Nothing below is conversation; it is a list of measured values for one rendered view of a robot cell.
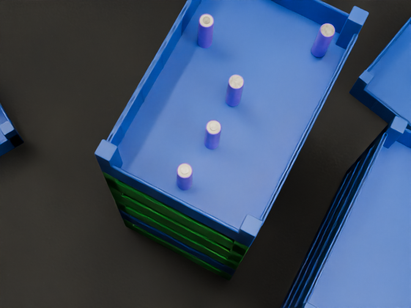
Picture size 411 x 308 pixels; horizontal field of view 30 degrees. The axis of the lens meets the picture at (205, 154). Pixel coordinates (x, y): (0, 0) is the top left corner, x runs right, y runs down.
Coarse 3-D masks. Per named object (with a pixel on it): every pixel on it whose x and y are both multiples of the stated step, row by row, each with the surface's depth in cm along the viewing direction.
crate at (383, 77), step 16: (400, 32) 136; (384, 48) 135; (400, 48) 140; (384, 64) 139; (400, 64) 139; (368, 80) 130; (384, 80) 139; (400, 80) 139; (368, 96) 134; (384, 96) 138; (400, 96) 138; (384, 112) 134; (400, 112) 137
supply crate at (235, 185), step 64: (192, 0) 92; (256, 0) 98; (192, 64) 96; (256, 64) 96; (320, 64) 96; (128, 128) 93; (192, 128) 93; (256, 128) 94; (192, 192) 91; (256, 192) 92
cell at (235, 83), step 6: (234, 78) 88; (240, 78) 88; (228, 84) 89; (234, 84) 88; (240, 84) 88; (228, 90) 90; (234, 90) 89; (240, 90) 89; (228, 96) 91; (234, 96) 90; (240, 96) 92; (228, 102) 93; (234, 102) 93
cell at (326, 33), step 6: (324, 24) 90; (330, 24) 90; (324, 30) 90; (330, 30) 90; (318, 36) 91; (324, 36) 90; (330, 36) 90; (318, 42) 92; (324, 42) 92; (312, 48) 96; (318, 48) 94; (324, 48) 93; (318, 54) 95; (324, 54) 96
